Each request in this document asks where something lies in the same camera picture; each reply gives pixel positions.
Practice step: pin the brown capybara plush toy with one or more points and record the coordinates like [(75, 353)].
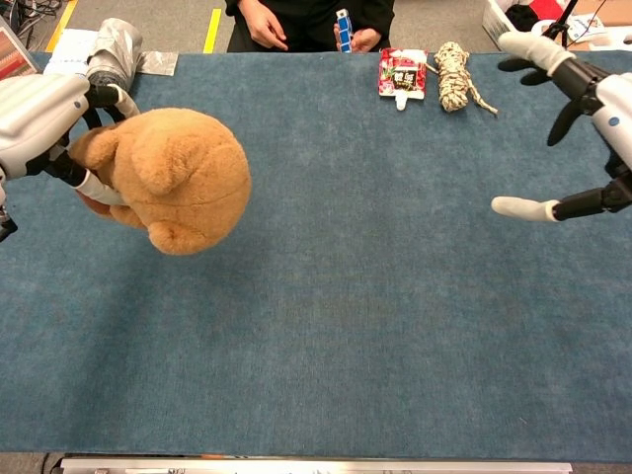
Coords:
[(187, 173)]

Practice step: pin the brown cardboard box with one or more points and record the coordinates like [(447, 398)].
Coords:
[(607, 12)]

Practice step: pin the white storage box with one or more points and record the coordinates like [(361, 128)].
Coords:
[(498, 22)]

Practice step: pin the person's right hand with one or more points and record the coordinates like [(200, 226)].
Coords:
[(266, 24)]

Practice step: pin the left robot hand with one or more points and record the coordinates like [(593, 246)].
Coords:
[(34, 118)]

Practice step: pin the blue felt table mat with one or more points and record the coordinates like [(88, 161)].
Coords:
[(345, 296)]

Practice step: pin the aluminium profile rail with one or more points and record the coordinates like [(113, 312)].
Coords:
[(316, 466)]

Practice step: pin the patterned red framed board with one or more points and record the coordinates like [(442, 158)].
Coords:
[(15, 52)]

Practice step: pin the red fruit jelly drink pouch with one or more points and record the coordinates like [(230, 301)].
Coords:
[(402, 74)]

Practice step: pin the blue snake cube toy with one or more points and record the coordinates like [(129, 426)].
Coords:
[(343, 32)]

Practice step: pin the person's left hand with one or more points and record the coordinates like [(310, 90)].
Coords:
[(368, 40)]

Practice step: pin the black tripod stand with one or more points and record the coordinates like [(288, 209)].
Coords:
[(560, 22)]

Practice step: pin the person in black clothes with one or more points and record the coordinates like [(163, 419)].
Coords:
[(311, 20)]

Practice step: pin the yellow floor tape strip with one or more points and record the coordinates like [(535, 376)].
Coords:
[(61, 24), (213, 30)]

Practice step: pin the grey plastic bag roll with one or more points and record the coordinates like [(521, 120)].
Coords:
[(116, 49)]

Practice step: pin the white printed paper booklet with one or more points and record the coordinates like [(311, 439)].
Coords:
[(69, 52)]

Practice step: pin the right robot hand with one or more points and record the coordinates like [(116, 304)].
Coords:
[(614, 118)]

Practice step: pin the silver foil sheet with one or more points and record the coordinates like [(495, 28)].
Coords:
[(158, 63)]

